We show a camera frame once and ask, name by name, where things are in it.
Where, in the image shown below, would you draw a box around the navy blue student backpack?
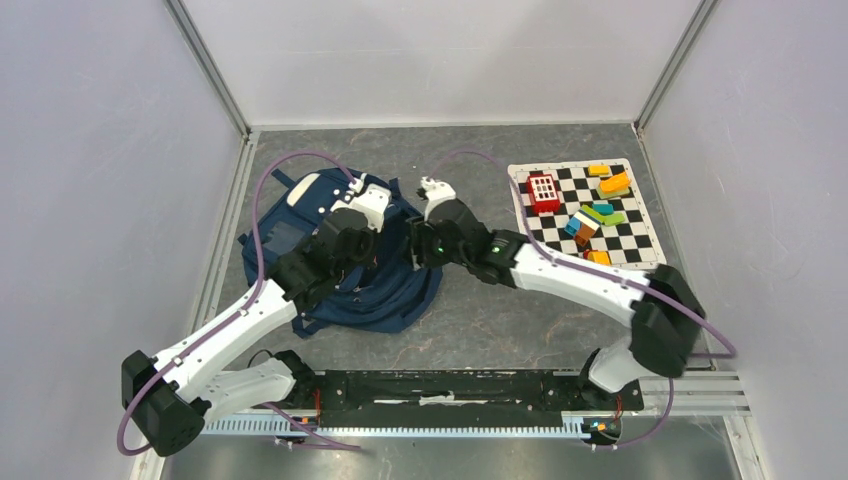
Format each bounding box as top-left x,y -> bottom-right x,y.
258,168 -> 443,338

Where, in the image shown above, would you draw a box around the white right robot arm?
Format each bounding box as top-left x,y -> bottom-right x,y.
408,199 -> 704,408

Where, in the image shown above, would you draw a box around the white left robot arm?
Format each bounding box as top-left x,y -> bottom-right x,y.
116,205 -> 385,457

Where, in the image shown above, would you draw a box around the red window toy block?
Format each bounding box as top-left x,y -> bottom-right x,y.
525,174 -> 561,215

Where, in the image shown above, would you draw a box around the pile of coloured toy blocks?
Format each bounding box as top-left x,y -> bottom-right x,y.
564,205 -> 626,248

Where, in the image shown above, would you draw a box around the small toy vehicle blocks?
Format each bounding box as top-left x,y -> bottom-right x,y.
583,249 -> 612,266

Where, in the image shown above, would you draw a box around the yellow flat toy block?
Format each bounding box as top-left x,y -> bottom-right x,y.
587,164 -> 612,177

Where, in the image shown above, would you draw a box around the orange curved toy block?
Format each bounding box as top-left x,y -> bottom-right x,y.
596,172 -> 631,199

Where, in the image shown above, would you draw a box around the checkered chessboard mat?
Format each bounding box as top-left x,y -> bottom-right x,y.
507,158 -> 666,270

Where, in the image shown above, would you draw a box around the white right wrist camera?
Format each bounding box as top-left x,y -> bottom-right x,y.
417,177 -> 456,220

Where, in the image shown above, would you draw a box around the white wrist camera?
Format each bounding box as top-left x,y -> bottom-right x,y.
349,184 -> 392,233
417,177 -> 456,220

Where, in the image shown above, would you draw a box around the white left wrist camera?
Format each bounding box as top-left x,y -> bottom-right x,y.
349,184 -> 392,233

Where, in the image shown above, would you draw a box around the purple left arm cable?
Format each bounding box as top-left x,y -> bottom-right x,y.
117,150 -> 362,457

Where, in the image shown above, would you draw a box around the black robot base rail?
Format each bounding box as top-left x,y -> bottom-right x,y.
276,370 -> 644,429

